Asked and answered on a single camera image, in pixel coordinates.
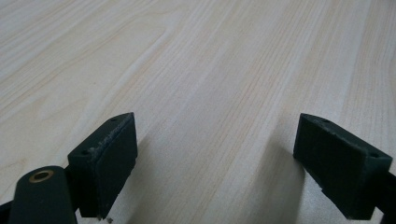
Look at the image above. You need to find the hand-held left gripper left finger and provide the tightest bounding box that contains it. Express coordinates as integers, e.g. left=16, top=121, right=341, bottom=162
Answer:
left=67, top=112, right=139, bottom=220

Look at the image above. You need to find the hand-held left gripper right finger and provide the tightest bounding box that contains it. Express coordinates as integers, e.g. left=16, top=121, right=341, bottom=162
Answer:
left=292, top=113, right=393, bottom=221

